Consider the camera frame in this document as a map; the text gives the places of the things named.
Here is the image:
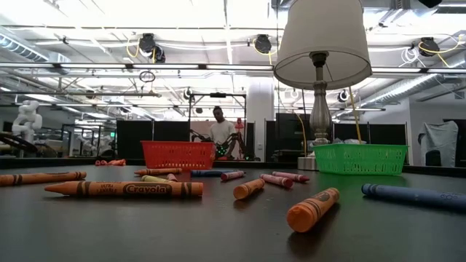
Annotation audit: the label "yellow crayon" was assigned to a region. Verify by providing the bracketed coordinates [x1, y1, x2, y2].
[141, 175, 175, 184]

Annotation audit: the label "long ceiling light bar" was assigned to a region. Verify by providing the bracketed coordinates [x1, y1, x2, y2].
[370, 66, 466, 75]
[0, 62, 275, 71]

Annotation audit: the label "white shade silver table lamp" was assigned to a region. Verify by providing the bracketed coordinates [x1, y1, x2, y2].
[272, 0, 373, 171]

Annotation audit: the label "grey cloth cover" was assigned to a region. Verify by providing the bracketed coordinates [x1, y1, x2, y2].
[417, 120, 459, 167]

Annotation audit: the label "black partition panel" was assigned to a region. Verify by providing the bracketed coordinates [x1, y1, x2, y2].
[333, 122, 408, 146]
[116, 119, 191, 160]

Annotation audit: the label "green plastic basket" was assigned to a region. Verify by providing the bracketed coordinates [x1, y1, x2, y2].
[312, 143, 408, 176]

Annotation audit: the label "black monitor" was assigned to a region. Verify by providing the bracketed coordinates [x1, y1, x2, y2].
[275, 113, 311, 142]

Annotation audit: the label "blue crayon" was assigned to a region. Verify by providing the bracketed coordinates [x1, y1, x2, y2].
[360, 183, 466, 212]
[190, 170, 234, 178]

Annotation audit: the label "black robot with green lights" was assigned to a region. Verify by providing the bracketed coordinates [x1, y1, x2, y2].
[189, 129, 261, 162]

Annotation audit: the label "person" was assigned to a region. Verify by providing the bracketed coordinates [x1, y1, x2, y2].
[208, 106, 240, 160]

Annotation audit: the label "red plastic basket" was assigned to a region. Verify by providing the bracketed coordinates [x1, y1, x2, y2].
[140, 140, 217, 172]

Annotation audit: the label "distant white robots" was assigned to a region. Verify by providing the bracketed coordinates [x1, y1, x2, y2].
[76, 134, 112, 156]

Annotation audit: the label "yellow power cable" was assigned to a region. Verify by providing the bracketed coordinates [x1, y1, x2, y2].
[348, 86, 363, 144]

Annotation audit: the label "thin yellow cable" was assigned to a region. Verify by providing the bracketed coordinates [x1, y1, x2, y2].
[293, 108, 308, 158]

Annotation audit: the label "black metal frame stand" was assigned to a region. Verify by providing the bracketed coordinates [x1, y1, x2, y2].
[186, 92, 248, 143]

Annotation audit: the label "black hanging cable loop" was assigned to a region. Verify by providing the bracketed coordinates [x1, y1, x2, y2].
[138, 71, 157, 84]

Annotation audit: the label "black hose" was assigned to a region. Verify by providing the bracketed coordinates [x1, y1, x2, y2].
[0, 131, 37, 158]

